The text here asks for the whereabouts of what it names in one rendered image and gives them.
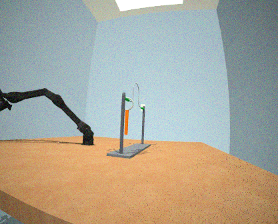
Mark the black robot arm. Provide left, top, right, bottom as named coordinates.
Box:
left=0, top=88, right=94, bottom=145

